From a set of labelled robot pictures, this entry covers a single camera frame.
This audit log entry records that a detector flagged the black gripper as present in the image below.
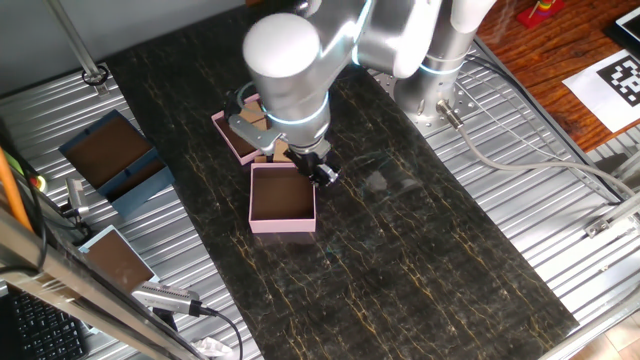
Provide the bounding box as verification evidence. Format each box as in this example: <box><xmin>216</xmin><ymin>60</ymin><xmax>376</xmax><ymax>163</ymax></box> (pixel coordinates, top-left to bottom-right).
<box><xmin>289</xmin><ymin>148</ymin><xmax>341</xmax><ymax>187</ymax></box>

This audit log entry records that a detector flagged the large wooden cube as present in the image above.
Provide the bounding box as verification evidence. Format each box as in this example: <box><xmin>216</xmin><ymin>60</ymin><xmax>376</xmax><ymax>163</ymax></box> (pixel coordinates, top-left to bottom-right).
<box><xmin>271</xmin><ymin>138</ymin><xmax>292</xmax><ymax>164</ymax></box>
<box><xmin>238</xmin><ymin>99</ymin><xmax>270</xmax><ymax>133</ymax></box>

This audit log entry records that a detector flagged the deep pink gift box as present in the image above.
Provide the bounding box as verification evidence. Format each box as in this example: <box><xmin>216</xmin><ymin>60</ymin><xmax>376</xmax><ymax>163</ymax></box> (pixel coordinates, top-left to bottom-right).
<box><xmin>248</xmin><ymin>162</ymin><xmax>318</xmax><ymax>235</ymax></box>

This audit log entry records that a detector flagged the shallow pink box lid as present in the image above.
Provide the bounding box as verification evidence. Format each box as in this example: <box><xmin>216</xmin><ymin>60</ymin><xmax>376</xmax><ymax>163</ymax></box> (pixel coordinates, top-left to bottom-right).
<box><xmin>210</xmin><ymin>93</ymin><xmax>274</xmax><ymax>167</ymax></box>

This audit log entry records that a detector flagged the dark blue cardboard box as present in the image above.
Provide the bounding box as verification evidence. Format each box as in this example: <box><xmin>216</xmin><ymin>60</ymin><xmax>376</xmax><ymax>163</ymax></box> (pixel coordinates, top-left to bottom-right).
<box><xmin>97</xmin><ymin>158</ymin><xmax>177</xmax><ymax>220</ymax></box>
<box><xmin>58</xmin><ymin>109</ymin><xmax>156</xmax><ymax>191</ymax></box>

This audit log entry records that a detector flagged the light blue cardboard box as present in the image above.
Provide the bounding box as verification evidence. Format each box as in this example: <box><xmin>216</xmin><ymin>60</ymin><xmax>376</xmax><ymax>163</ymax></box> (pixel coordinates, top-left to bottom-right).
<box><xmin>78</xmin><ymin>224</ymin><xmax>161</xmax><ymax>296</ymax></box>

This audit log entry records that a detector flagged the dark marble pattern mat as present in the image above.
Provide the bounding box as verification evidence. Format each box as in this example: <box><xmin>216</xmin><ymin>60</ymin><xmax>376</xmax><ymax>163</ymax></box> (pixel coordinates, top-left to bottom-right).
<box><xmin>105</xmin><ymin>4</ymin><xmax>580</xmax><ymax>360</ymax></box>

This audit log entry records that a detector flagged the crumpled white tissue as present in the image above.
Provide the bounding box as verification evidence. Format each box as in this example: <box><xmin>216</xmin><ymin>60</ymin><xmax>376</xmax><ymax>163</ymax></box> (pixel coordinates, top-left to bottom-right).
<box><xmin>191</xmin><ymin>336</ymin><xmax>235</xmax><ymax>360</ymax></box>

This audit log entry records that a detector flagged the metal pole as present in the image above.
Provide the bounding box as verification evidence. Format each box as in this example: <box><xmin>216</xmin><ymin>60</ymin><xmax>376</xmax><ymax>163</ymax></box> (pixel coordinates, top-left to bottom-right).
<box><xmin>43</xmin><ymin>0</ymin><xmax>110</xmax><ymax>97</ymax></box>

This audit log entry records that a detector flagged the paper with marker print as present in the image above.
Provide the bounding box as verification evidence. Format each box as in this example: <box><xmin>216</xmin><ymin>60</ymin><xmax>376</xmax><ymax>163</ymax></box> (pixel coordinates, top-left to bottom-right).
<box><xmin>561</xmin><ymin>48</ymin><xmax>640</xmax><ymax>134</ymax></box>

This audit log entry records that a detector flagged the orange rod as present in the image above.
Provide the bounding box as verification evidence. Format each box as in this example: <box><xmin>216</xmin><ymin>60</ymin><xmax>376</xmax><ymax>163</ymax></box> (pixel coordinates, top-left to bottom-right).
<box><xmin>0</xmin><ymin>147</ymin><xmax>34</xmax><ymax>234</ymax></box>

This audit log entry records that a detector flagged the black keyboard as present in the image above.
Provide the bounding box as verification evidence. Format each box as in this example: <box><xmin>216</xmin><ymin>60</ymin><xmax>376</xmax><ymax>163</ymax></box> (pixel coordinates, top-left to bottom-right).
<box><xmin>0</xmin><ymin>287</ymin><xmax>90</xmax><ymax>360</ymax></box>

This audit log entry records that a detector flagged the grey base cable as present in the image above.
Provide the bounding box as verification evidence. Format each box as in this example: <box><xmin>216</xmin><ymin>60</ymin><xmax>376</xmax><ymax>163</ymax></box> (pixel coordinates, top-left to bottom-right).
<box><xmin>435</xmin><ymin>98</ymin><xmax>640</xmax><ymax>201</ymax></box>

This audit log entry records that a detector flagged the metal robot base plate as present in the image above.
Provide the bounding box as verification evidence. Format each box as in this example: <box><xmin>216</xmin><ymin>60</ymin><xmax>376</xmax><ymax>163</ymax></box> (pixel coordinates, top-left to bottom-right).
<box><xmin>372</xmin><ymin>64</ymin><xmax>481</xmax><ymax>139</ymax></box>

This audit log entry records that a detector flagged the black camera cable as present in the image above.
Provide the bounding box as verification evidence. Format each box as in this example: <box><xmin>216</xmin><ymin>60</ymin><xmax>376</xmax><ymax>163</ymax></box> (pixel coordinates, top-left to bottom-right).
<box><xmin>199</xmin><ymin>305</ymin><xmax>245</xmax><ymax>360</ymax></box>

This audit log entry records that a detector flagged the silver camera on stand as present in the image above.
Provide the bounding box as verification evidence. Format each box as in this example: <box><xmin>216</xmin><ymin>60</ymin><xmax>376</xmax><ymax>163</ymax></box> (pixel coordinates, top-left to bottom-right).
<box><xmin>130</xmin><ymin>280</ymin><xmax>205</xmax><ymax>334</ymax></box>

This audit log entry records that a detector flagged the small silver side camera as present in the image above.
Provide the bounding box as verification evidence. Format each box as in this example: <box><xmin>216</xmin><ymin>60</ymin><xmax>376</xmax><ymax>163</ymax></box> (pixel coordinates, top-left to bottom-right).
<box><xmin>58</xmin><ymin>177</ymin><xmax>94</xmax><ymax>236</ymax></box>

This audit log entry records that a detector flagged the black ring clamp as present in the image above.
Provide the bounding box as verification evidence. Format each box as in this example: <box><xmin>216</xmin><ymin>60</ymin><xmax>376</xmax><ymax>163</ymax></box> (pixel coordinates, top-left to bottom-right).
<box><xmin>81</xmin><ymin>63</ymin><xmax>110</xmax><ymax>87</ymax></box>

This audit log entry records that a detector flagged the aluminium frame beam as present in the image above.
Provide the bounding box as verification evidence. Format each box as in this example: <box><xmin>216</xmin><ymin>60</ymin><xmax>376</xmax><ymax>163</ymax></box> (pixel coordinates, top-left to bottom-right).
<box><xmin>0</xmin><ymin>207</ymin><xmax>206</xmax><ymax>360</ymax></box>

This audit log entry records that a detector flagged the aluminium bracket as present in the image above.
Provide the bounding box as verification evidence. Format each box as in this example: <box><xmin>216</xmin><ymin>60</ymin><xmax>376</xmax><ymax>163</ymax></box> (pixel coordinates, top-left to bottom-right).
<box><xmin>583</xmin><ymin>192</ymin><xmax>640</xmax><ymax>240</ymax></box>

